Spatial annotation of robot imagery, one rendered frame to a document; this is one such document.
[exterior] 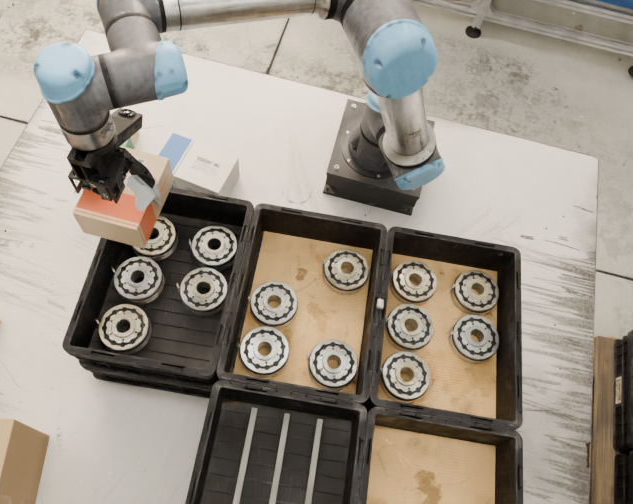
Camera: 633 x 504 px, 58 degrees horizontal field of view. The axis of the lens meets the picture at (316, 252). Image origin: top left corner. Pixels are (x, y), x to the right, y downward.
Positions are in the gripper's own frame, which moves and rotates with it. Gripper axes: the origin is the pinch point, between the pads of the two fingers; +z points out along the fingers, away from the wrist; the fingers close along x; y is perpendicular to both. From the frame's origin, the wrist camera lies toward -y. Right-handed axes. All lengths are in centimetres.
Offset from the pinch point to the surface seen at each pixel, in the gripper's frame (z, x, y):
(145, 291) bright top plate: 23.8, 3.4, 10.0
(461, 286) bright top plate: 24, 70, -10
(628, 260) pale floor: 110, 158, -85
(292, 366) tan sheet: 26.5, 38.1, 16.7
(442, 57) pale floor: 111, 67, -171
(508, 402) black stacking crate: 20, 82, 14
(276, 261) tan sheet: 26.7, 28.2, -6.0
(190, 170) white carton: 30.8, -0.2, -26.3
